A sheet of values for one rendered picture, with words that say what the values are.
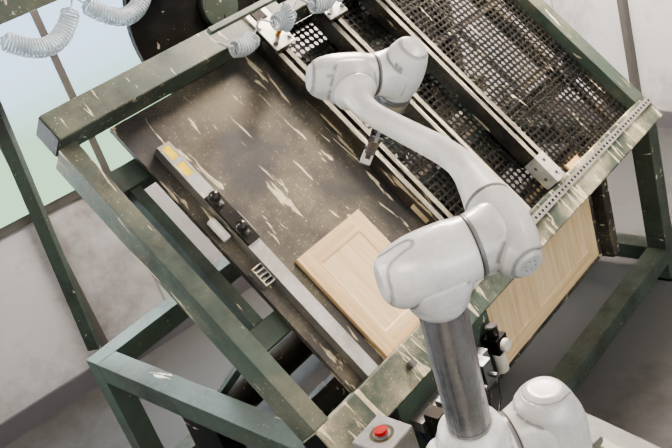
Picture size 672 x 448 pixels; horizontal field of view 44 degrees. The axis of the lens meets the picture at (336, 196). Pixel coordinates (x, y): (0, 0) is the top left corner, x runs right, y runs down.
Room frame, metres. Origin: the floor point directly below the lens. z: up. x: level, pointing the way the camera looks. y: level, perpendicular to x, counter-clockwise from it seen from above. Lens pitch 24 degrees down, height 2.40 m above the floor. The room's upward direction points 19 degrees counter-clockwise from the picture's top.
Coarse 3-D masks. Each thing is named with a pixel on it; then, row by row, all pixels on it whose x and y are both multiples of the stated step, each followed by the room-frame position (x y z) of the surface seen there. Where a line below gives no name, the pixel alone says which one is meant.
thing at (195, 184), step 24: (168, 144) 2.51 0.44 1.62; (168, 168) 2.48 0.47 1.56; (192, 168) 2.46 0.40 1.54; (192, 192) 2.42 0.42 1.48; (216, 216) 2.36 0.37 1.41; (240, 240) 2.31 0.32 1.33; (264, 264) 2.25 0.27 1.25; (288, 288) 2.20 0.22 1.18; (312, 312) 2.16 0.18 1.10; (336, 336) 2.11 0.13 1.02; (360, 360) 2.06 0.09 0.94
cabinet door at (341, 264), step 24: (360, 216) 2.49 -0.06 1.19; (336, 240) 2.40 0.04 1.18; (360, 240) 2.42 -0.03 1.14; (384, 240) 2.44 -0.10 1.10; (312, 264) 2.31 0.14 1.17; (336, 264) 2.33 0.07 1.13; (360, 264) 2.35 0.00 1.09; (336, 288) 2.26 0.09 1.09; (360, 288) 2.28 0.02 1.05; (360, 312) 2.21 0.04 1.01; (384, 312) 2.23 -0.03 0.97; (408, 312) 2.25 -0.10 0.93; (384, 336) 2.16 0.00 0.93
